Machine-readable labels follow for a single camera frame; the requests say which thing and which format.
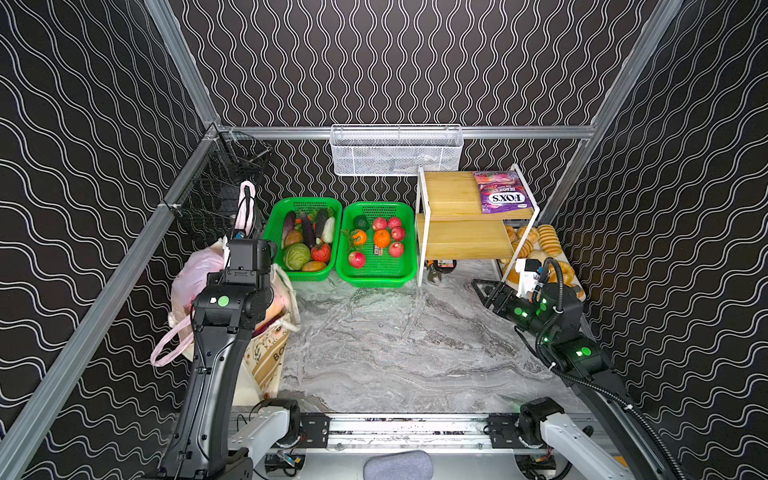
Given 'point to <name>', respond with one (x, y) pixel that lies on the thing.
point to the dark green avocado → (361, 222)
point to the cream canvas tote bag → (260, 369)
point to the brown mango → (313, 266)
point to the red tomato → (321, 252)
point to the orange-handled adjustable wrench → (432, 272)
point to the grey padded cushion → (399, 465)
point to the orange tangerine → (381, 238)
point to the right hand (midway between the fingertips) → (479, 285)
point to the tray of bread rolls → (542, 242)
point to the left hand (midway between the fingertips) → (228, 278)
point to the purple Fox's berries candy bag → (502, 191)
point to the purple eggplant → (308, 231)
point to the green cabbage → (296, 255)
